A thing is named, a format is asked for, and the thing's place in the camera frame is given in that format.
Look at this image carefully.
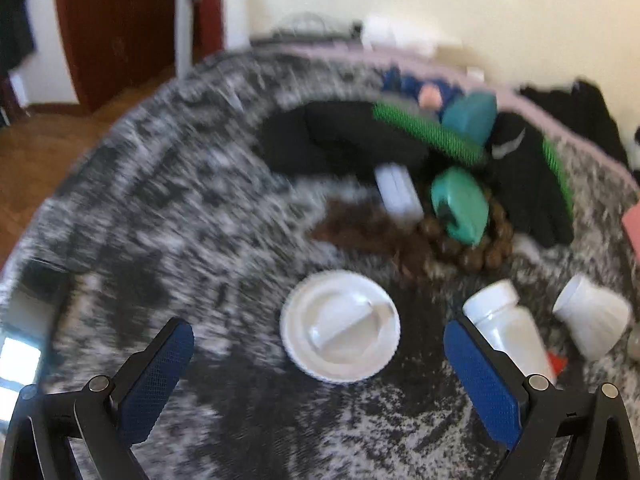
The green tape measure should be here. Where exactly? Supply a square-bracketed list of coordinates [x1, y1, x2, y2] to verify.
[431, 167, 489, 246]

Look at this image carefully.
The black garment on bed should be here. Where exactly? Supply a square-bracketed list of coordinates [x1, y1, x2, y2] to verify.
[518, 79, 628, 166]

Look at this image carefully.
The white round jar lid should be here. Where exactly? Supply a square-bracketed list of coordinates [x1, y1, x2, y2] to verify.
[280, 270, 401, 384]

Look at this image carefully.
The dark red wooden door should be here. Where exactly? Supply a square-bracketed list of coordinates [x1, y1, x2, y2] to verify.
[51, 0, 227, 115]

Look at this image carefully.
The black white speckled blanket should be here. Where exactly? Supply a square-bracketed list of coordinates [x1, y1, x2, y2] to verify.
[0, 44, 640, 480]

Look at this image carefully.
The brown wooden bead bracelet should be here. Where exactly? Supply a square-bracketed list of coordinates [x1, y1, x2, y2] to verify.
[399, 186, 516, 276]

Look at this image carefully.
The white paper cup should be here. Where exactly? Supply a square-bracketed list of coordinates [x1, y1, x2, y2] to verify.
[552, 274, 632, 361]

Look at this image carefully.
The white pill bottle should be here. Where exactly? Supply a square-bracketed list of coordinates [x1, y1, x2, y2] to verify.
[462, 280, 556, 384]

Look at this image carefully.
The black green glove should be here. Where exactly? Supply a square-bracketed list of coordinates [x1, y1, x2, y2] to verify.
[257, 101, 488, 184]
[487, 112, 574, 248]

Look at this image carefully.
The blue toy figure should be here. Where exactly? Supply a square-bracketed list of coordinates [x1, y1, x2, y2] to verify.
[382, 66, 464, 112]

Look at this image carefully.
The dark hanging coat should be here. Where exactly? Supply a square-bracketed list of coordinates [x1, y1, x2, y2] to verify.
[0, 0, 35, 78]

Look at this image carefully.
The pink storage box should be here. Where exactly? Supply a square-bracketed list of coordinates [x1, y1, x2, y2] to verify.
[622, 203, 640, 260]

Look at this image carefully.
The black power strip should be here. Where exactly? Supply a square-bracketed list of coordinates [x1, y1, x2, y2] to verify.
[250, 21, 363, 47]

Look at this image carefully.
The teal glasses case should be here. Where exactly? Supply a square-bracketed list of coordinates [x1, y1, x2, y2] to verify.
[442, 91, 498, 146]

